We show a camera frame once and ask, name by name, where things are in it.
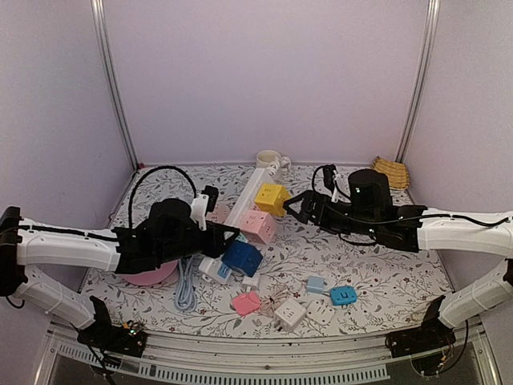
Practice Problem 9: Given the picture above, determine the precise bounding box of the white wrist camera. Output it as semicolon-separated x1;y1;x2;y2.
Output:
191;185;219;231
322;164;341;203

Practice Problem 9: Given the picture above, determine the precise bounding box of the yellow woven basket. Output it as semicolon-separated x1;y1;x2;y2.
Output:
371;156;410;190

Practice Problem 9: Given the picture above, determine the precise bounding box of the blue cube socket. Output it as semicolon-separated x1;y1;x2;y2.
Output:
221;241;263;278

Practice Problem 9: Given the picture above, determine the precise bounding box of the small light blue adapter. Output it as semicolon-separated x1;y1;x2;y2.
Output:
306;276;325;294

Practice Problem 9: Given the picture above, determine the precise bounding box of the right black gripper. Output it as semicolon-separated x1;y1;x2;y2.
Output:
284;189;380;237

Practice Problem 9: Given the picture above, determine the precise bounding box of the light blue coiled cable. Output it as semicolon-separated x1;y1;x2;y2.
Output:
174;256;201;313

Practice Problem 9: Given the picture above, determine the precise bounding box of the white cube socket adapter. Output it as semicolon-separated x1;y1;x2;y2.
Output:
273;298;306;332

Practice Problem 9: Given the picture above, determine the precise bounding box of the pink square plug adapter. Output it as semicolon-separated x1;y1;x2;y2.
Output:
232;291;261;317

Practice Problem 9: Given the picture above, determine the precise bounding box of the long white power strip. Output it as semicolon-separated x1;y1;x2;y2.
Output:
224;156;291;228

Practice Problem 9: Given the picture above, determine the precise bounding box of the pink round plate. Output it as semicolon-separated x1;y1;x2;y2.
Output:
120;261;178;286

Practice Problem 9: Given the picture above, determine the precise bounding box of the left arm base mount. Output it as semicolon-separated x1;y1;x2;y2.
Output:
78;296;148;358

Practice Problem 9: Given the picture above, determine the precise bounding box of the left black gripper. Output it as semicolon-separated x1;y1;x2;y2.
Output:
157;221;240;265

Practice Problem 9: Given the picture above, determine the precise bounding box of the white plug adapter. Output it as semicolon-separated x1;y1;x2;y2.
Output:
305;299;335;326

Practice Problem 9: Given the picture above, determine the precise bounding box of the yellow cube socket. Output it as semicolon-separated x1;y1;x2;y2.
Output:
254;183;291;217

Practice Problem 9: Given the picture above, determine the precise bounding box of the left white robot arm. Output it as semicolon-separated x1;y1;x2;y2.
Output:
1;198;240;348

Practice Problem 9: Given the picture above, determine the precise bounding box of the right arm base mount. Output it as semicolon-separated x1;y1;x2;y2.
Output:
385;296;456;358

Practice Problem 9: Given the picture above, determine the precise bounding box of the blue square plug adapter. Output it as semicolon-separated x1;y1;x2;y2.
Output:
329;286;357;306

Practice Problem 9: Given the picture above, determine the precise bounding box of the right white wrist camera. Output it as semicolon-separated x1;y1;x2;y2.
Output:
322;164;341;203

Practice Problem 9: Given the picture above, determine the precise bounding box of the floral tablecloth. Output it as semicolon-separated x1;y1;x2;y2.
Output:
78;164;454;340

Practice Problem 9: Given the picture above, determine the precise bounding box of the thin pink charging cable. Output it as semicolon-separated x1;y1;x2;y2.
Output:
258;286;292;318

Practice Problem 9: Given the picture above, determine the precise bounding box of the pink cube socket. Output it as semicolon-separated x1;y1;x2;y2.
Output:
239;209;277;245

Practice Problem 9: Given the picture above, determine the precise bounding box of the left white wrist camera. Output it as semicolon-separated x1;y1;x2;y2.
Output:
191;185;219;231

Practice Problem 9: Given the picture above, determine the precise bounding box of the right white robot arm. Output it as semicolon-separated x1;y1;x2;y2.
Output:
283;165;512;350

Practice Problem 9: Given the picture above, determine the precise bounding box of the cream ceramic mug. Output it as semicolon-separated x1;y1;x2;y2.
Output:
256;150;292;172

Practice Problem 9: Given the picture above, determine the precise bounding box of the small white charger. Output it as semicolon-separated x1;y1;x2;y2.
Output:
241;273;261;293

